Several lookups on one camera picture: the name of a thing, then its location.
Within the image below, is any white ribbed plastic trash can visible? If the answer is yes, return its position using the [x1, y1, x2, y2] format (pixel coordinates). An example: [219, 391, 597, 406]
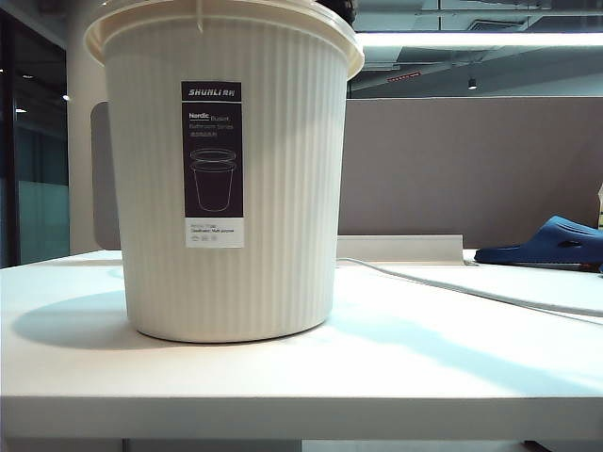
[84, 0, 367, 343]

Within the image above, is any white cable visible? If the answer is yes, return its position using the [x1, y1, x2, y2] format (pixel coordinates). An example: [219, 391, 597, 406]
[334, 256, 603, 329]

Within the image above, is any brown desk partition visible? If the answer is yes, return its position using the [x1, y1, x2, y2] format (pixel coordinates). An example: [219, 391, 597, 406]
[346, 97, 603, 236]

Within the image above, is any ceiling air vent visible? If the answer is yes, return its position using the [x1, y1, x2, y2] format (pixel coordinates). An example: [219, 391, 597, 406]
[465, 17, 514, 33]

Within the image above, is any grey rounded partition panel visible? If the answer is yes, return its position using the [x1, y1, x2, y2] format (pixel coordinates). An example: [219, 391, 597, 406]
[89, 100, 124, 250]

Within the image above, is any black plastic garbage bag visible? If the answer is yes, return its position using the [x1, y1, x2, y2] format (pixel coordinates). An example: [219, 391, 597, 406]
[319, 0, 359, 24]

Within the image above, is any white cable raceway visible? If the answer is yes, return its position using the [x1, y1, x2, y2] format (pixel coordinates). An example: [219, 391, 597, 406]
[336, 234, 465, 266]

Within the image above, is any long ceiling light strip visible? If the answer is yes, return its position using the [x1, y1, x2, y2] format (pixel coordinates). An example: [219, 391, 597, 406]
[357, 30, 603, 48]

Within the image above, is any blue slipper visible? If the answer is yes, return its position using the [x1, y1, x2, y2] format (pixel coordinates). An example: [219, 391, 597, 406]
[473, 215, 603, 274]

